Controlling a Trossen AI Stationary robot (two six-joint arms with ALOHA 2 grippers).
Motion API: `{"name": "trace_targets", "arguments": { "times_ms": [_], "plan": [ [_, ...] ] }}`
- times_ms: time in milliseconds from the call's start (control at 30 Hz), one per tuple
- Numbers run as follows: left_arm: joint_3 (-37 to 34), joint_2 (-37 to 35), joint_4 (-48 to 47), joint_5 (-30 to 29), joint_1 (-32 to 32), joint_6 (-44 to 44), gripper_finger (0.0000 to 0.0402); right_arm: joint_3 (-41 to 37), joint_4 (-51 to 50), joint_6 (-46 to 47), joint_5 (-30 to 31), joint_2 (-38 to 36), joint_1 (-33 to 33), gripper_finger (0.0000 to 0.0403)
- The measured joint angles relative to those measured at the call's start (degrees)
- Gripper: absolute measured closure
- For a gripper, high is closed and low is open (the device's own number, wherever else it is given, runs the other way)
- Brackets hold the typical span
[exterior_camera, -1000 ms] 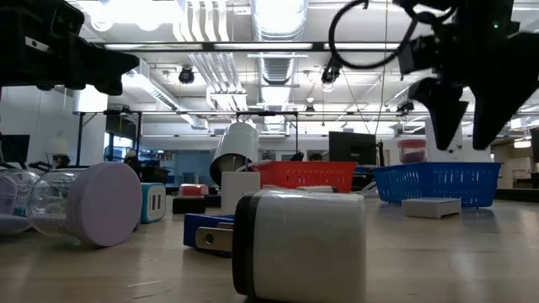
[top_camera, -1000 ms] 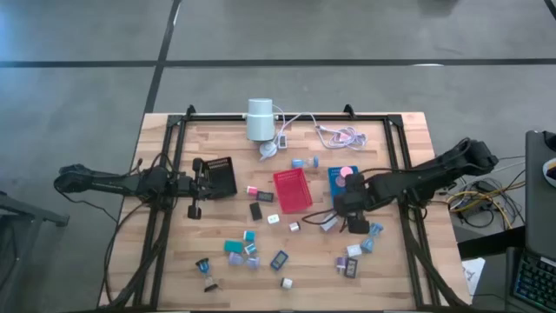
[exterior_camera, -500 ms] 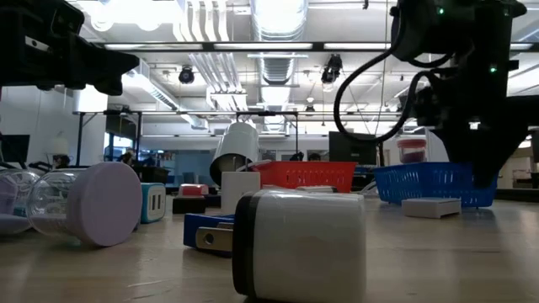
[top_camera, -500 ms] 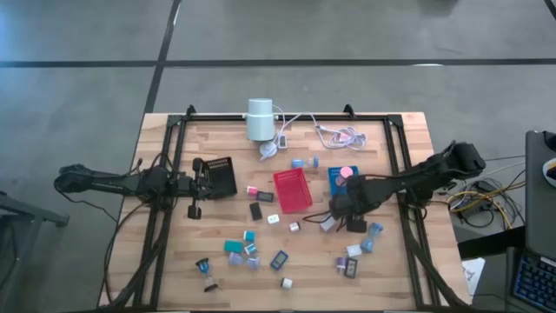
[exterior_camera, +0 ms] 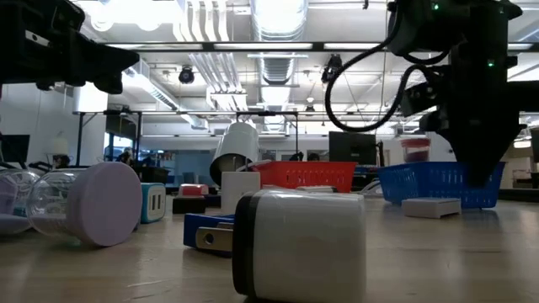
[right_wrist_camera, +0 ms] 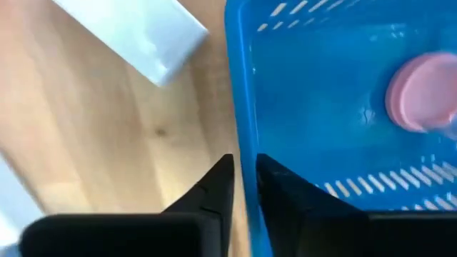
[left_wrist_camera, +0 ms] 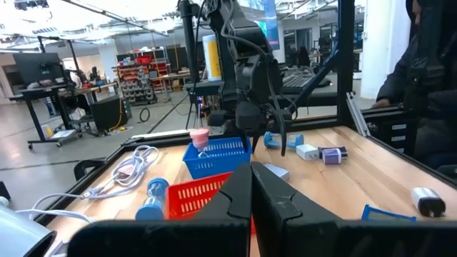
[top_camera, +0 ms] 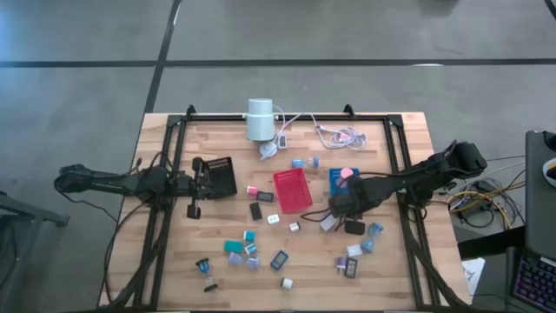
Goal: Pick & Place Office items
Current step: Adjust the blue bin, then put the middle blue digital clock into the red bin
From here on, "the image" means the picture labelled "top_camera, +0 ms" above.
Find blue digital thermometer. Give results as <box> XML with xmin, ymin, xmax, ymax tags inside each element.
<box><xmin>269</xmin><ymin>250</ymin><xmax>290</xmax><ymax>271</ymax></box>

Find backlit computer keyboard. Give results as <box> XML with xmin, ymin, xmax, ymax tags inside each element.
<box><xmin>512</xmin><ymin>254</ymin><xmax>556</xmax><ymax>312</ymax></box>

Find white rectangular box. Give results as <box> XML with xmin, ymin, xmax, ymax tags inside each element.
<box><xmin>319</xmin><ymin>214</ymin><xmax>339</xmax><ymax>232</ymax></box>

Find white cylindrical lamp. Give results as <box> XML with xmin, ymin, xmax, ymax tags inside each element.
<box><xmin>246</xmin><ymin>97</ymin><xmax>277</xmax><ymax>143</ymax></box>

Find black aluminium rig frame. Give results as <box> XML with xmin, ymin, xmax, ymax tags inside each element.
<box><xmin>129</xmin><ymin>103</ymin><xmax>461</xmax><ymax>313</ymax></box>

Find tangled floor cables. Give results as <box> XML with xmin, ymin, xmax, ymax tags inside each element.
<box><xmin>447</xmin><ymin>173</ymin><xmax>526</xmax><ymax>230</ymax></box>

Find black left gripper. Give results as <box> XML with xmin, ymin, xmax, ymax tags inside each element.
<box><xmin>173</xmin><ymin>156</ymin><xmax>225</xmax><ymax>220</ymax></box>

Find coiled white cable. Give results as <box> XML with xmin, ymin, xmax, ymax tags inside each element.
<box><xmin>315</xmin><ymin>124</ymin><xmax>369</xmax><ymax>152</ymax></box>

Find white orange desk object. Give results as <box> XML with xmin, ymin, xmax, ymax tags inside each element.
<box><xmin>542</xmin><ymin>156</ymin><xmax>556</xmax><ymax>189</ymax></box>

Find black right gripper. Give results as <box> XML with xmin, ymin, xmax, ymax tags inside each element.
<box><xmin>328</xmin><ymin>173</ymin><xmax>384</xmax><ymax>236</ymax></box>

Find blue plastic basket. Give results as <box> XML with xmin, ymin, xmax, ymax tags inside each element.
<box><xmin>328</xmin><ymin>167</ymin><xmax>361</xmax><ymax>196</ymax></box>

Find red plastic basket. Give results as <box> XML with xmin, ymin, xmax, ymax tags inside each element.
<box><xmin>272</xmin><ymin>167</ymin><xmax>314</xmax><ymax>215</ymax></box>

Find white round cable puck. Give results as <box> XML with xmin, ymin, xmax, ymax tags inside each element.
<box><xmin>259</xmin><ymin>141</ymin><xmax>279</xmax><ymax>162</ymax></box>

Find black hourglass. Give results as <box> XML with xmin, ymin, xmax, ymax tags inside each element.
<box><xmin>195</xmin><ymin>257</ymin><xmax>220</xmax><ymax>293</ymax></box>

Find purple and white device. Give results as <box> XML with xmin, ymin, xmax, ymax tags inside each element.
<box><xmin>343</xmin><ymin>257</ymin><xmax>360</xmax><ymax>279</ymax></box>

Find thin white lamp cable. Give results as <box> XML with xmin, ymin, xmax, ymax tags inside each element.
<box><xmin>260</xmin><ymin>103</ymin><xmax>325</xmax><ymax>163</ymax></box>

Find black plastic basket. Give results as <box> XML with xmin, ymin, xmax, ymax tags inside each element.
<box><xmin>202</xmin><ymin>156</ymin><xmax>238</xmax><ymax>200</ymax></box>

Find black operator desk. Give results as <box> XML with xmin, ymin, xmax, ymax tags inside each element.
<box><xmin>503</xmin><ymin>130</ymin><xmax>556</xmax><ymax>313</ymax></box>

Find grey side table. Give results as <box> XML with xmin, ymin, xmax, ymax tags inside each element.
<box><xmin>0</xmin><ymin>190</ymin><xmax>70</xmax><ymax>313</ymax></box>

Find white paper sheet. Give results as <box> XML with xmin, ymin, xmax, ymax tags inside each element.
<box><xmin>460</xmin><ymin>256</ymin><xmax>487</xmax><ymax>296</ymax></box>

